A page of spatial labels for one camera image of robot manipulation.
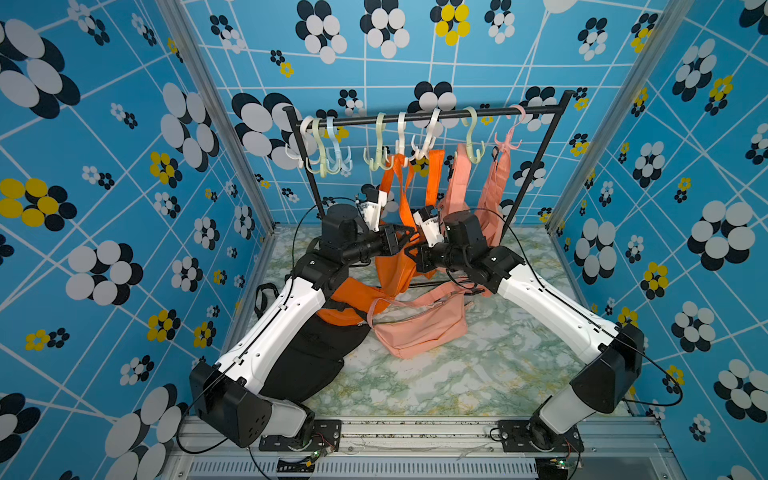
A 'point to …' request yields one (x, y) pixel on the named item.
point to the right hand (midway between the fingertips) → (410, 248)
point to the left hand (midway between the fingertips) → (416, 227)
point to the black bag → (315, 356)
